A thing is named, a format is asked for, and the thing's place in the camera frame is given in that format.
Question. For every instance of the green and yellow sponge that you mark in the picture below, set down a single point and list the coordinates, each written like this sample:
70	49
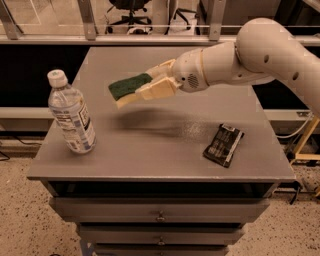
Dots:
123	91

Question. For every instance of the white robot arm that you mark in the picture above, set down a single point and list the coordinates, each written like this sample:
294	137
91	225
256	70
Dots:
263	48

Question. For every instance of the black snack packet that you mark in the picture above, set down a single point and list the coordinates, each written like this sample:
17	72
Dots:
223	145

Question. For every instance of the grey drawer cabinet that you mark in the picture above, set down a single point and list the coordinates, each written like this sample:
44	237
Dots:
146	189

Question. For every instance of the black office chair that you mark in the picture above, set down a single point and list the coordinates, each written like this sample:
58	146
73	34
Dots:
131	19

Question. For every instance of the clear plastic water bottle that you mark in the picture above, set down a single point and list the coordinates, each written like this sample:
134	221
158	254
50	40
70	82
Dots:
70	112

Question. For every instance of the metal window rail frame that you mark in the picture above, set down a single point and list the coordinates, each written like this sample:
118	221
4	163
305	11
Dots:
83	22

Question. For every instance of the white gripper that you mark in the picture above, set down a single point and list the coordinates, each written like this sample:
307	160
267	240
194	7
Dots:
187	72

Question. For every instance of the yellow wooden stand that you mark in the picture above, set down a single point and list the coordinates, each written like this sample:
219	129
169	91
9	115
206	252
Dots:
297	152

